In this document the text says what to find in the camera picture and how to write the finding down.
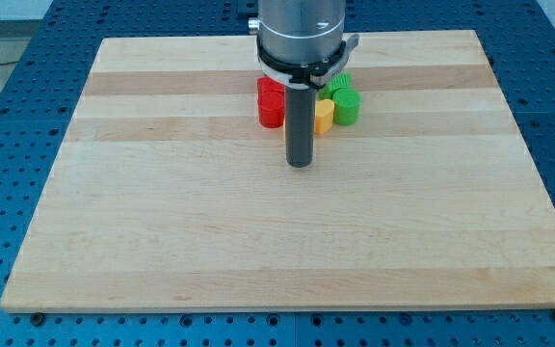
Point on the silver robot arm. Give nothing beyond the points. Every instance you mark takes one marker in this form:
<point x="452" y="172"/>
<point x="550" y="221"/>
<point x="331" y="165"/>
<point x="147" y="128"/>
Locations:
<point x="300" y="31"/>

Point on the red cylinder block front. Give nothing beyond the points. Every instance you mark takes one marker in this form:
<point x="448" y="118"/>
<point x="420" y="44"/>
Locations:
<point x="271" y="107"/>

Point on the yellow heart block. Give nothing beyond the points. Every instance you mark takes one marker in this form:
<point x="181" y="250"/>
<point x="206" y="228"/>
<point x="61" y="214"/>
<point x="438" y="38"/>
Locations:
<point x="324" y="111"/>

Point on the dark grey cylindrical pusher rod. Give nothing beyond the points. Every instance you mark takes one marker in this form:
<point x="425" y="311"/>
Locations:
<point x="299" y="126"/>

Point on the red block rear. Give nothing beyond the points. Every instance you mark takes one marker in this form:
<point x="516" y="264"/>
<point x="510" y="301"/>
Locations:
<point x="266" y="84"/>

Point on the green cylinder block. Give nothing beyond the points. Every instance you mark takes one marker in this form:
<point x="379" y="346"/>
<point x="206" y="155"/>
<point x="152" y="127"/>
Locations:
<point x="346" y="106"/>

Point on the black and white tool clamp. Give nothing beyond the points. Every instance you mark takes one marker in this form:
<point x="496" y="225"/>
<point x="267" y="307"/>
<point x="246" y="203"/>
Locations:
<point x="302" y="76"/>

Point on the light wooden board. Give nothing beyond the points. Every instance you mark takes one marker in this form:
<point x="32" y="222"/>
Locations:
<point x="167" y="195"/>

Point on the green star block rear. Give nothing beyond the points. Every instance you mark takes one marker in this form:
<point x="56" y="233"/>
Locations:
<point x="342" y="81"/>

